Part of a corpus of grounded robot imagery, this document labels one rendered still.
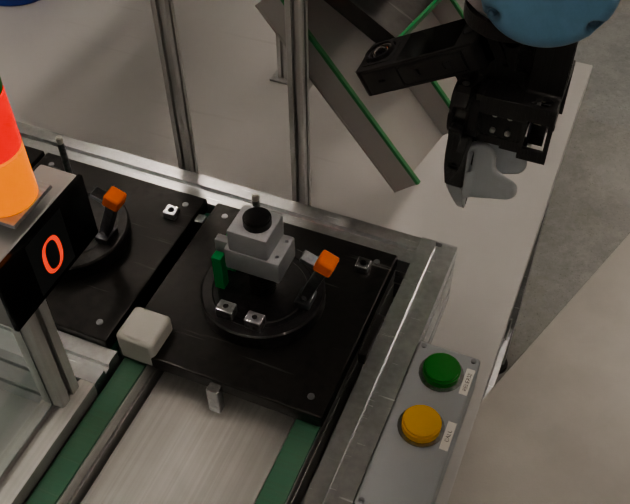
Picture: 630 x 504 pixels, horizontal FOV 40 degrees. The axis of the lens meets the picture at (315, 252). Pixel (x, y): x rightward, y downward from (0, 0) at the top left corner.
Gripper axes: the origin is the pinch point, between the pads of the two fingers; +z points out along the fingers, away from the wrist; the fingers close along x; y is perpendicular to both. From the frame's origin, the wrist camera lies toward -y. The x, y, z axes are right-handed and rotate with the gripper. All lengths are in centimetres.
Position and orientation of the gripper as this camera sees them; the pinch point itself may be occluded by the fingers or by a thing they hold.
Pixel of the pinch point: (455, 191)
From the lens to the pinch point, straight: 78.5
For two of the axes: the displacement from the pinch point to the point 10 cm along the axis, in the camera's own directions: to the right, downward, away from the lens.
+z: 0.1, 6.7, 7.4
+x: 3.9, -6.9, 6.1
